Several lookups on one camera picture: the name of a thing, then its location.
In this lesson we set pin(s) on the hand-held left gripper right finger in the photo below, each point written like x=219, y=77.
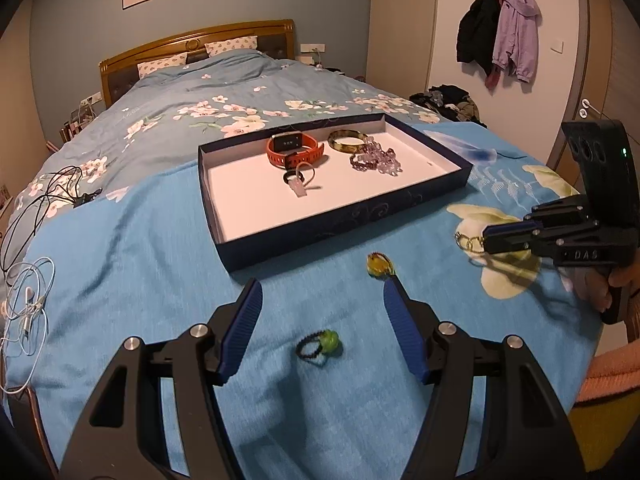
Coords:
x=405, y=335

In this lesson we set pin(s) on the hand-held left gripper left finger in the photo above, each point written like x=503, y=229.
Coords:
x=240, y=335

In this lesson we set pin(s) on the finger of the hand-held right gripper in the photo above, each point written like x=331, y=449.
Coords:
x=505, y=229
x=505, y=245

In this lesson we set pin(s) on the dark blue shallow box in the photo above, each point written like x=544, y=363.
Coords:
x=260, y=210

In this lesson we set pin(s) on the amber bangle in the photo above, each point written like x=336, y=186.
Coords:
x=336, y=144

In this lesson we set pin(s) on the orange smartwatch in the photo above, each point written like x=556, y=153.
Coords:
x=305, y=152

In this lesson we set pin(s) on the person's right hand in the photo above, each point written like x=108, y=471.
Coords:
x=627, y=282

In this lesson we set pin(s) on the bright blue flower blanket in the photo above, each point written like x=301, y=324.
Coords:
x=150, y=270

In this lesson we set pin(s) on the pile of dark clothes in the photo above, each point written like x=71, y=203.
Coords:
x=450, y=102

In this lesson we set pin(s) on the wooden door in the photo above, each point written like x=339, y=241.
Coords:
x=600, y=35

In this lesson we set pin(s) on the pink orange cloth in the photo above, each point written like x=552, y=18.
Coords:
x=612, y=375

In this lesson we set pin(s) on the purple jacket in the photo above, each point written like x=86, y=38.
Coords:
x=517, y=25

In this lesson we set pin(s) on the black jacket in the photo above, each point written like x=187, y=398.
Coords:
x=475, y=30

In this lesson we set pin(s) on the white earphones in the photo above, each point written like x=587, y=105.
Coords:
x=27, y=305

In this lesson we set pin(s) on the blue floral duvet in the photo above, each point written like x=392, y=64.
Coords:
x=200, y=90

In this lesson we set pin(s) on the bedside clutter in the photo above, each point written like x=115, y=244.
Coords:
x=75, y=122

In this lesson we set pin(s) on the spotted white pillow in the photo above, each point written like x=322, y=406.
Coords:
x=232, y=46
x=162, y=65

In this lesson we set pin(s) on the wooden bed headboard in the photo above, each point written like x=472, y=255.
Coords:
x=120, y=72

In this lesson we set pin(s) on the white light switch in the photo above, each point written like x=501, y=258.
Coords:
x=557, y=46

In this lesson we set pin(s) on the white wall socket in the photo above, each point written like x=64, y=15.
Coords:
x=92, y=97
x=312, y=48

